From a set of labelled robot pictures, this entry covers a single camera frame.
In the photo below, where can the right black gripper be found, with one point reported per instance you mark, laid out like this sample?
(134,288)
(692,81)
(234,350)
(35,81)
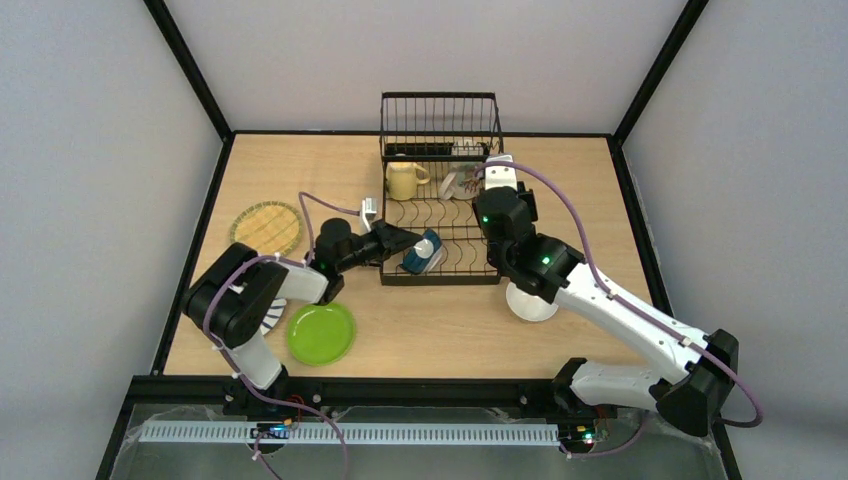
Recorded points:
(525,201)

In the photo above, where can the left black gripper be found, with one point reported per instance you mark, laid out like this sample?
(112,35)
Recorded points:
(383,238)

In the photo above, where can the black rimmed white bowl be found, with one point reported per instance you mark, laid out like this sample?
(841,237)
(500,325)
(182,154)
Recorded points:
(424,255)

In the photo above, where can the yellow ceramic mug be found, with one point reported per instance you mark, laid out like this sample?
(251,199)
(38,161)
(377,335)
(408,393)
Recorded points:
(404,178)

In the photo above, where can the black wire dish rack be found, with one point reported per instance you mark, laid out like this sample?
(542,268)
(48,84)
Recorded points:
(424,126)

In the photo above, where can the plain white bowl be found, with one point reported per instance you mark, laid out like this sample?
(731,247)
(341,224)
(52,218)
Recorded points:
(528,307)

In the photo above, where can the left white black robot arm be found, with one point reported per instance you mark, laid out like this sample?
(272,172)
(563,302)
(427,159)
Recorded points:
(230,300)

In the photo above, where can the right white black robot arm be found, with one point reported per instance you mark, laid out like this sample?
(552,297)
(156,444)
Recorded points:
(687,376)

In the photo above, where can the green plastic plate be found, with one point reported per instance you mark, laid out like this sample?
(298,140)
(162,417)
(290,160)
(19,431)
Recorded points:
(321,335)

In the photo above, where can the woven bamboo plate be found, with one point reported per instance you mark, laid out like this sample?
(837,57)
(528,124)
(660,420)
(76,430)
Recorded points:
(268,227)

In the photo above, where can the blue striped white plate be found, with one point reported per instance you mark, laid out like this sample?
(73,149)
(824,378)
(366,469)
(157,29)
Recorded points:
(273,315)

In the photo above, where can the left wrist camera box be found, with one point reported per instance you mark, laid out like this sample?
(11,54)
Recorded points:
(368,213)

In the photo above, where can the white slotted cable duct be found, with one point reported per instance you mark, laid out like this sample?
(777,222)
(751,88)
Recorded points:
(429,434)

